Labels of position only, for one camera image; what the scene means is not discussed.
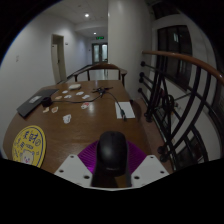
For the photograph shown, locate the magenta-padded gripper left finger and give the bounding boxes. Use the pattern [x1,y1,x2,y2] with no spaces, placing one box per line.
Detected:
[54,139,100,188]

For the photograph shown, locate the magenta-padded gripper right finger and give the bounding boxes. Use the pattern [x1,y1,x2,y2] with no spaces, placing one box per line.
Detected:
[126,140,170,189]

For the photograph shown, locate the black computer mouse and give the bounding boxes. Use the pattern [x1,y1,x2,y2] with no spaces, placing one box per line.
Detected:
[95,130,130,177]

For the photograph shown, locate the round yellow cartoon mouse pad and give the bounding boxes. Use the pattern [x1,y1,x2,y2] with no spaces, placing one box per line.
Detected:
[11,125,47,169]

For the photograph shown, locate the white paper sheet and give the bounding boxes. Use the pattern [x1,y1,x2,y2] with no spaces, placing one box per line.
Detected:
[114,101,136,120]

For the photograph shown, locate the small black box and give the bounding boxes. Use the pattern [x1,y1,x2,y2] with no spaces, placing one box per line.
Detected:
[41,96,53,108]

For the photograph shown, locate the black closed laptop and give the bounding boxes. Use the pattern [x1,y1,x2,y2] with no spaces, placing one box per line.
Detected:
[16,88,60,118]

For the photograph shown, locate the flat white box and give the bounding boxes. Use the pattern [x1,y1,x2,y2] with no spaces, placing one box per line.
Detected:
[67,83,82,91]

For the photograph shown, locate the wooden armchair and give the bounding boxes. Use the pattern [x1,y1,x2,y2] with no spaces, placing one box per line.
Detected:
[73,63,128,87]

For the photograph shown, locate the white side door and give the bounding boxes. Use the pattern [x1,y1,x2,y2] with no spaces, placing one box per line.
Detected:
[50,33,68,84]

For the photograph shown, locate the black railing with wooden handrail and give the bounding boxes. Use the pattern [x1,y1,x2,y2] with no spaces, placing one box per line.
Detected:
[137,49,224,173]

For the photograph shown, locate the glass double door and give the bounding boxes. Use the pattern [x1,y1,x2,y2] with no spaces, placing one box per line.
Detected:
[91,42,109,65]

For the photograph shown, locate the dark window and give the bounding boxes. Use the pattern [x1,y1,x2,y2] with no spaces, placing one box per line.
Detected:
[156,24,194,91]

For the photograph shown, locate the black cable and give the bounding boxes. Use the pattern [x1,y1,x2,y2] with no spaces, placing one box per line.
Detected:
[50,86,128,122]

